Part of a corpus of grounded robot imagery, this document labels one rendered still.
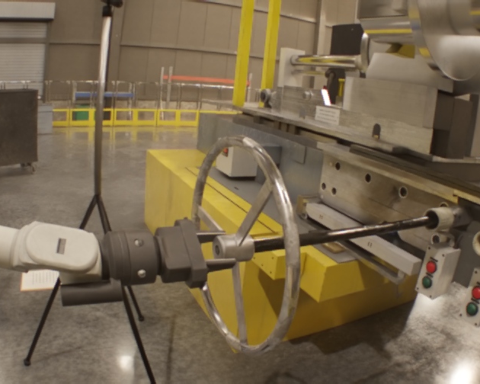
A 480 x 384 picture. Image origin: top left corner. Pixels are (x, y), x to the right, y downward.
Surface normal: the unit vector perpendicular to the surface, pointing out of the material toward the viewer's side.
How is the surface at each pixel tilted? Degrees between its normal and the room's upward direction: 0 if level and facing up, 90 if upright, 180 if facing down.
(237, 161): 90
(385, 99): 90
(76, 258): 44
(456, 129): 90
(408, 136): 90
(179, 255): 34
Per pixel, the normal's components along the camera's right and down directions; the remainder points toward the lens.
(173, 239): 0.32, -0.64
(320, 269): -0.89, 0.04
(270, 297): 0.44, 0.29
